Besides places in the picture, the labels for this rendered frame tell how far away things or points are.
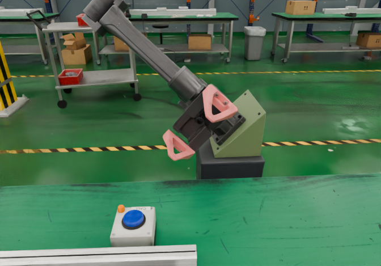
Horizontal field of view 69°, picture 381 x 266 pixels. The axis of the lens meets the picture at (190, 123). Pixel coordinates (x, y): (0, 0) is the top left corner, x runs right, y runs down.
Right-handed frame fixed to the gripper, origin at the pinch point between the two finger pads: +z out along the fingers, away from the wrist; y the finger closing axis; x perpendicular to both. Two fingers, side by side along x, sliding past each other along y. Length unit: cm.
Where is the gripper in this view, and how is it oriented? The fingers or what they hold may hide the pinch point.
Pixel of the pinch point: (190, 137)
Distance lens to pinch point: 45.3
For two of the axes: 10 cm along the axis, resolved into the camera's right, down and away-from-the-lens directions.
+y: 6.2, -6.6, -4.2
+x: 7.5, 6.6, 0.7
